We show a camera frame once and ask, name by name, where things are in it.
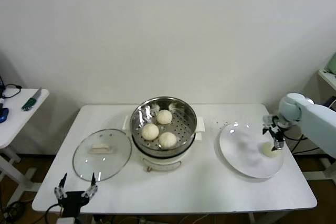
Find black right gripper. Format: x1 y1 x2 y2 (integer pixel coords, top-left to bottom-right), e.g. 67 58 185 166
261 123 286 153

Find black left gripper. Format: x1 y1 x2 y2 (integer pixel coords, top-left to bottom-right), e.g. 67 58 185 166
54 172 99 218

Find white steamed baozi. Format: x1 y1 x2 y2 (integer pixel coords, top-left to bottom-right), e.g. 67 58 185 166
261 142 282 158
156 109 173 125
141 123 160 141
159 131 177 149

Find round glass pot lid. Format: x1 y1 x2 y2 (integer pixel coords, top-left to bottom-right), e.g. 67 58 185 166
72 128 132 182

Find stainless steel steamer basket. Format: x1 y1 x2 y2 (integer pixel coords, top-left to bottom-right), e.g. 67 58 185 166
122 96 206 156

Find white round plate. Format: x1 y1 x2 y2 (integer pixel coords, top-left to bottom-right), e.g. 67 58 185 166
219 121 286 179

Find white shelf board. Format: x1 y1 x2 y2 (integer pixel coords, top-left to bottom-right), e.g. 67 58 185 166
317 68 336 91

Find white side table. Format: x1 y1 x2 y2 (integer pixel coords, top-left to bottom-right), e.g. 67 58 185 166
0 88 50 208

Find pale green appliance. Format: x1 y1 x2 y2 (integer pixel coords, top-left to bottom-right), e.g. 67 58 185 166
327 52 336 76

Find blue small device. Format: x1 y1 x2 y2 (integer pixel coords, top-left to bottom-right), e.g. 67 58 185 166
0 107 10 124

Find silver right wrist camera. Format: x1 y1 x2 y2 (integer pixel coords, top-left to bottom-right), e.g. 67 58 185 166
262 115 279 127

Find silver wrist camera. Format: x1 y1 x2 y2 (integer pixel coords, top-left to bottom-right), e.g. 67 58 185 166
262 115 279 127
56 216 82 224

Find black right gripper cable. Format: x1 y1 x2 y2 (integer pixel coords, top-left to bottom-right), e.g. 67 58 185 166
283 132 305 141

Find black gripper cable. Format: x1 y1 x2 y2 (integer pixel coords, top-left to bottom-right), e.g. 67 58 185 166
43 202 65 224
283 132 305 141

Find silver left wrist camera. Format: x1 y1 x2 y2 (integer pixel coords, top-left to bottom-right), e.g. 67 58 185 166
56 216 82 224

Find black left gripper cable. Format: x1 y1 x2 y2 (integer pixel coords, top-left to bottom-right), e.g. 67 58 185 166
43 202 65 224

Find white metal floor frame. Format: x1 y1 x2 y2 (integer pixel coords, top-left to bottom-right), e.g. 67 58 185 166
301 155 336 183

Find black floor cables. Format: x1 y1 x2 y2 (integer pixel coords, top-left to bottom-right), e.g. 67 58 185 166
0 200 27 224

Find green handled knife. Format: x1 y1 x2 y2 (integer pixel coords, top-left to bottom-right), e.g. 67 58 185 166
20 87 43 111

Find black cable on side table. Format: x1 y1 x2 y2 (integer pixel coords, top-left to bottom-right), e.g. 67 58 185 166
0 83 23 99

